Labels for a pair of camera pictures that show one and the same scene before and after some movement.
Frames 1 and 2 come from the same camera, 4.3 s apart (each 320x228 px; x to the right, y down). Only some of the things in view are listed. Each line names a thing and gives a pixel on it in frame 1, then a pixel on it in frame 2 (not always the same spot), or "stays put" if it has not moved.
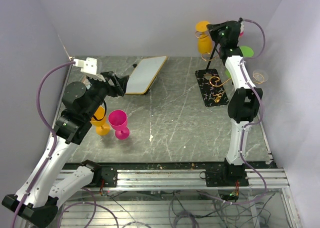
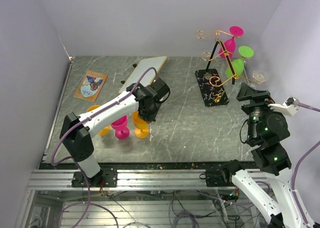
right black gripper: (213, 30) -> (247, 92)
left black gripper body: (98, 89) -> (160, 101)
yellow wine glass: (205, 43) -> (141, 126)
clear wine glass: (259, 76) stays put
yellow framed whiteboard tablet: (144, 74) stays put
